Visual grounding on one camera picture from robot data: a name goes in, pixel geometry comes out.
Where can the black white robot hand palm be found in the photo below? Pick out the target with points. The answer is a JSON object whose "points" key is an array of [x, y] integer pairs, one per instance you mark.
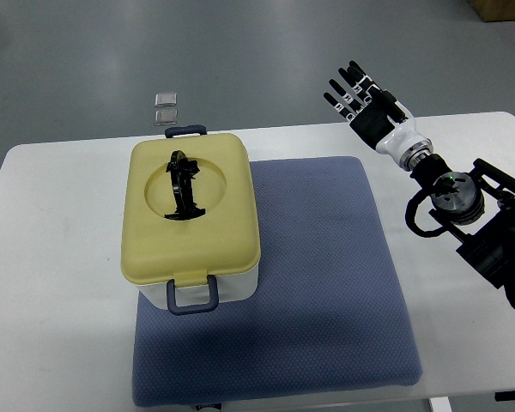
{"points": [[401, 141]]}

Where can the brown cardboard box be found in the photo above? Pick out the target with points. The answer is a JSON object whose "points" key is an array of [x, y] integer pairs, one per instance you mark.
{"points": [[494, 10]]}

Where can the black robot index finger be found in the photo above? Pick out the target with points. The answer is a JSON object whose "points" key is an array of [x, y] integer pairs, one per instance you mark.
{"points": [[367, 83]]}

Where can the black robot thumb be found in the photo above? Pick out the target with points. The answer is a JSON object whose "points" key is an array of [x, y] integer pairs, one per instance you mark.
{"points": [[392, 109]]}

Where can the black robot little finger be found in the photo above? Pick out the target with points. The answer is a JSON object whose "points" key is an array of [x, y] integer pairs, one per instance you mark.
{"points": [[342, 110]]}

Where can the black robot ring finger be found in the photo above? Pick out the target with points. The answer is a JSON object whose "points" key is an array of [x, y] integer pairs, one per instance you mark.
{"points": [[351, 101]]}

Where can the upper metal floor plate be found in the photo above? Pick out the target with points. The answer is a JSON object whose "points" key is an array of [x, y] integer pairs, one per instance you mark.
{"points": [[163, 99]]}

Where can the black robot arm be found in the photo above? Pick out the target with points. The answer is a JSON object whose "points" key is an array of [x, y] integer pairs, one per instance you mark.
{"points": [[476, 207]]}

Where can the white storage box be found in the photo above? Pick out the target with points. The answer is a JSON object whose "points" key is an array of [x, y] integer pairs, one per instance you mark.
{"points": [[233, 287]]}

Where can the yellow box lid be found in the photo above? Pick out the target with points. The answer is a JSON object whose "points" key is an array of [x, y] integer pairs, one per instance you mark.
{"points": [[189, 213]]}

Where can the black table bracket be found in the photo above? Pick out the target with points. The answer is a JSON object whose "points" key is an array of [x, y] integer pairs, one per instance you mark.
{"points": [[504, 396]]}

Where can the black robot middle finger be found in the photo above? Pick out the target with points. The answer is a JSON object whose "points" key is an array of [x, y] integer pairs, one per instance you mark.
{"points": [[357, 88]]}

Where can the blue padded mat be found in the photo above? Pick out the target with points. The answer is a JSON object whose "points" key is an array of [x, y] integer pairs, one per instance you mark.
{"points": [[328, 313]]}

